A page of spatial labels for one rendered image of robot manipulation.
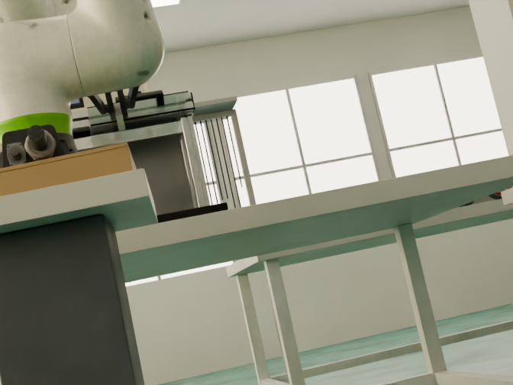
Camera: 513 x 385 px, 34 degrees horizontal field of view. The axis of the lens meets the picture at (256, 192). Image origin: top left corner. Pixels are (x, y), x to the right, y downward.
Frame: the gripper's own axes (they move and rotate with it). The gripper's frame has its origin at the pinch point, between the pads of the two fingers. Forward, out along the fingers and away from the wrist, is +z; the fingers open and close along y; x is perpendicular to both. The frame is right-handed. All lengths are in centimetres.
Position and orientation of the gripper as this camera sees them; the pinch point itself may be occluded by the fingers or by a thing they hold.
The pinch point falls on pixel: (119, 117)
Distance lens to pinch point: 189.4
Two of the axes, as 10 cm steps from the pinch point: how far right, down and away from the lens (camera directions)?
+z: -0.2, 4.7, 8.8
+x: -2.5, -8.6, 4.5
